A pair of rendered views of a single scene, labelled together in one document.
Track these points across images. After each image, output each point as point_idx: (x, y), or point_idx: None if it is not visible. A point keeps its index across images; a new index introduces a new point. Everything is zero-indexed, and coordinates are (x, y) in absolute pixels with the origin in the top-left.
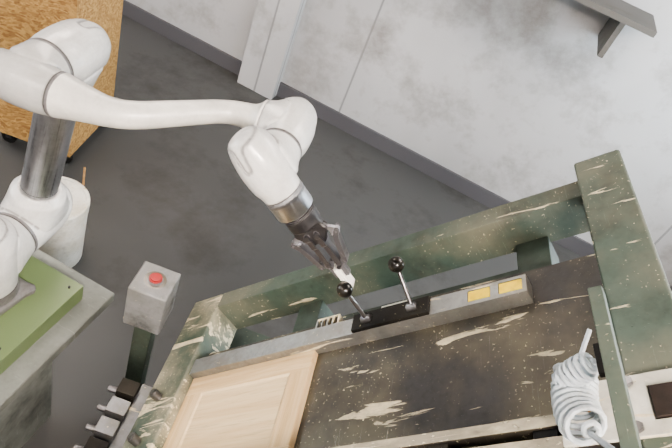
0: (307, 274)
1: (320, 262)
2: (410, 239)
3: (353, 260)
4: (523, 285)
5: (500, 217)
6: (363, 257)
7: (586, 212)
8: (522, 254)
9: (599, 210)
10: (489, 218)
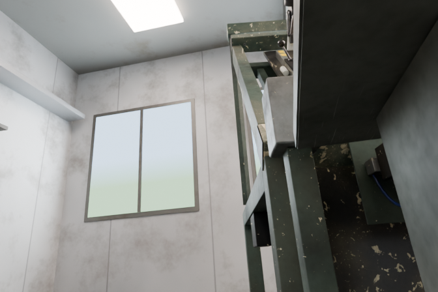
0: (255, 87)
1: (291, 34)
2: (243, 65)
3: (250, 75)
4: (281, 50)
5: (243, 53)
6: (249, 73)
7: (261, 36)
8: (251, 65)
9: (261, 34)
10: (242, 54)
